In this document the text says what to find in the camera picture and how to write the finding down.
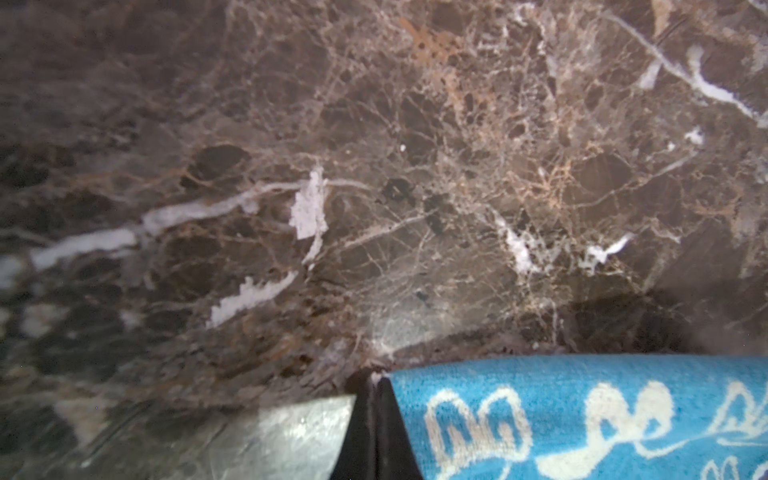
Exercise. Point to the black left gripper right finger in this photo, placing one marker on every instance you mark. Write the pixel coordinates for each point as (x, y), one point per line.
(394, 457)

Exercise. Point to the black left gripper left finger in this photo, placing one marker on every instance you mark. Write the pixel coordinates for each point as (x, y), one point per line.
(357, 456)

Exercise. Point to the blue bunny pattern towel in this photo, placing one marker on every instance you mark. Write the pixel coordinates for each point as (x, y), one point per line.
(588, 417)

